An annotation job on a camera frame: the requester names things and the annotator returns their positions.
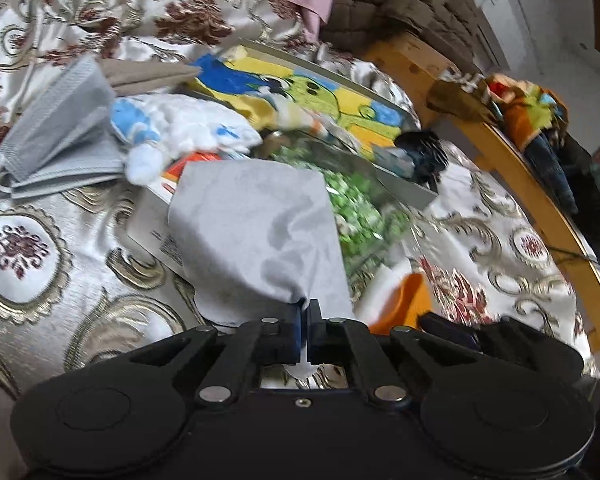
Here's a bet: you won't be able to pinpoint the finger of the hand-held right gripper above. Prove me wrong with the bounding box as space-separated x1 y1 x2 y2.
419 311 482 352

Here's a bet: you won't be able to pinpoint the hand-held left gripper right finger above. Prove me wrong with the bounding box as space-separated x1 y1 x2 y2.
306 299 582 409

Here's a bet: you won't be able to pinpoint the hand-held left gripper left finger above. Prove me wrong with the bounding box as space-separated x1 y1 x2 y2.
129 301 302 406

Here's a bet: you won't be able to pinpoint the grey cloth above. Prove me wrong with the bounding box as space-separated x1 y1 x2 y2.
167 157 355 381

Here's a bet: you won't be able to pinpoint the shallow grey box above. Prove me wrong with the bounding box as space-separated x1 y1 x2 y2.
187 39 438 211

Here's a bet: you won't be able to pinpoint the navy dotted cloth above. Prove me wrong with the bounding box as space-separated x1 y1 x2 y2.
375 131 449 183

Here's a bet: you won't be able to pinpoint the grey face mask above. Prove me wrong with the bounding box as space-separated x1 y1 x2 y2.
0 55 117 177
0 142 125 211

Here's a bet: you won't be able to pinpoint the green patterned plastic bag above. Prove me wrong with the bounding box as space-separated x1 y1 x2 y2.
260 132 413 281

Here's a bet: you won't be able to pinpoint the white box orange label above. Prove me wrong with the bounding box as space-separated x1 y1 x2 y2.
127 152 226 281

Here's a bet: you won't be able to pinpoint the blue jeans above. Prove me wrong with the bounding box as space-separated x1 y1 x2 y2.
522 132 581 216

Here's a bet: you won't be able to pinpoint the dark cloth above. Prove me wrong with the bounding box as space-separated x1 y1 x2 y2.
565 135 600 271

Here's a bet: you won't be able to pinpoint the white blue plush toy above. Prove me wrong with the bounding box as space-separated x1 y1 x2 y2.
111 94 263 187

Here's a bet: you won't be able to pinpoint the colourful clothes pile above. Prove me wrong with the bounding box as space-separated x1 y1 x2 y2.
485 74 571 153

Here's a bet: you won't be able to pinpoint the floral satin blanket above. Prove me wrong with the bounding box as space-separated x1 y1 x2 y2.
0 0 600 401

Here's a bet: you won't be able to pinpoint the beige folded cloth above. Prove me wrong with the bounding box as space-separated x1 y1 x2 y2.
97 57 201 97

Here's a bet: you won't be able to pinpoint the white air conditioner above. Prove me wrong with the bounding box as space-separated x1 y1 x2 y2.
472 0 511 71

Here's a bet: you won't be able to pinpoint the black cable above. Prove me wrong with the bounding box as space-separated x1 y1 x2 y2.
547 244 600 263

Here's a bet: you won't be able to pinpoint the wooden bed frame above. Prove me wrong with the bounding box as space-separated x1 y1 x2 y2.
362 35 600 361

